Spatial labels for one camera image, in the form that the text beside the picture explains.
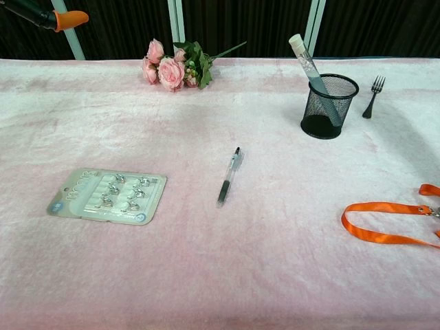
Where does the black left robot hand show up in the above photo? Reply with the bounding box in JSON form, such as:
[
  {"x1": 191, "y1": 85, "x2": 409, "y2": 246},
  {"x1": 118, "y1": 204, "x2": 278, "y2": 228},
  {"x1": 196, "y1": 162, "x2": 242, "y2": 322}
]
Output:
[{"x1": 0, "y1": 0, "x2": 90, "y2": 33}]

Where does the black round pen holder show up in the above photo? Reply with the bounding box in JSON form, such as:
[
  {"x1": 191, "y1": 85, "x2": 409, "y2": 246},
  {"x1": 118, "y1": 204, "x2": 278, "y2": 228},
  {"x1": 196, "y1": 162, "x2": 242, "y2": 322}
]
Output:
[{"x1": 300, "y1": 73, "x2": 360, "y2": 140}]

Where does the pink artificial rose bouquet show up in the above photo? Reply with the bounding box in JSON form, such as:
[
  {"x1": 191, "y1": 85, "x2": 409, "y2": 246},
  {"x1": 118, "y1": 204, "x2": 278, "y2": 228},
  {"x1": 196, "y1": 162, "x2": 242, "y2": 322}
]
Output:
[{"x1": 142, "y1": 38, "x2": 248, "y2": 93}]

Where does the black pleated curtain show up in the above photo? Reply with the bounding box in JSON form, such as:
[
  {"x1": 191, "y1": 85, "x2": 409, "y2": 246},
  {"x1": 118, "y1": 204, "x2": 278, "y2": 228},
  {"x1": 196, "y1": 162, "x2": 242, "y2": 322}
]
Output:
[{"x1": 0, "y1": 0, "x2": 440, "y2": 60}]

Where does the hook blister pack card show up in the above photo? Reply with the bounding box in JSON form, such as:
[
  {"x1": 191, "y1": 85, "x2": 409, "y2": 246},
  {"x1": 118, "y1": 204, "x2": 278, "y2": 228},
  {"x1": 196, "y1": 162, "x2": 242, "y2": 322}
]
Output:
[{"x1": 46, "y1": 167, "x2": 168, "y2": 226}]

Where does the black gel pen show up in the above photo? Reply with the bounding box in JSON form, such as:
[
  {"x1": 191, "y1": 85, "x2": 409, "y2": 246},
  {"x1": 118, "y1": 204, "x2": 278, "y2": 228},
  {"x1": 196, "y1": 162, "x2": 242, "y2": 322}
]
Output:
[{"x1": 216, "y1": 146, "x2": 245, "y2": 208}]

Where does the pink plush table cloth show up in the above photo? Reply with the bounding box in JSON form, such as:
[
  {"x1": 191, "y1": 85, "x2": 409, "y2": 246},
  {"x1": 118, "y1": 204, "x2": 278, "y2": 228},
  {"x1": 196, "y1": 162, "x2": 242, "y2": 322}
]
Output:
[{"x1": 0, "y1": 56, "x2": 440, "y2": 330}]

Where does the aluminium frame post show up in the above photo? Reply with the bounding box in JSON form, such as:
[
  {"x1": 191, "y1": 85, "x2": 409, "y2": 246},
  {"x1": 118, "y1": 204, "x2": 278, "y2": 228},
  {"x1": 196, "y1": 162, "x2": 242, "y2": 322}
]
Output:
[
  {"x1": 303, "y1": 0, "x2": 327, "y2": 58},
  {"x1": 167, "y1": 0, "x2": 187, "y2": 44},
  {"x1": 50, "y1": 0, "x2": 86, "y2": 61}
]

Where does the orange lanyard strap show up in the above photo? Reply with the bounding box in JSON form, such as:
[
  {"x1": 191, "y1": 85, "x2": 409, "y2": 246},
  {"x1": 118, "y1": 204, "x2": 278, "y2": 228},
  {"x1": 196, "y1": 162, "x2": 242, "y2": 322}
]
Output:
[{"x1": 340, "y1": 184, "x2": 440, "y2": 250}]

